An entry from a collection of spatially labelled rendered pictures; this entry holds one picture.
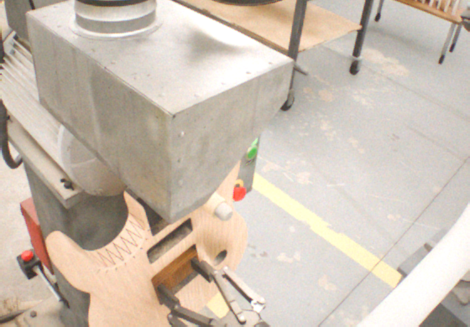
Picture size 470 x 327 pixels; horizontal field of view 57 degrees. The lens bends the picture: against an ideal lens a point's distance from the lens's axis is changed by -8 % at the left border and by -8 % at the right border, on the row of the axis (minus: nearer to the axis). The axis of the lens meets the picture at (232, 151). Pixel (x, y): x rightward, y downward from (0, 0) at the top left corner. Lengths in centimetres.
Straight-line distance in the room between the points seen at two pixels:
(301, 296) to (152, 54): 178
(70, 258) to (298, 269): 173
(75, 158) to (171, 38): 32
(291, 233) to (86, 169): 171
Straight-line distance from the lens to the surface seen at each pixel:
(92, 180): 83
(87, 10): 54
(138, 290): 77
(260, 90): 49
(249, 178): 117
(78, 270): 65
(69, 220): 109
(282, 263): 226
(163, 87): 45
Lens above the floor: 176
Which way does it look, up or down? 39 degrees down
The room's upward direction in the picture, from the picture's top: 7 degrees clockwise
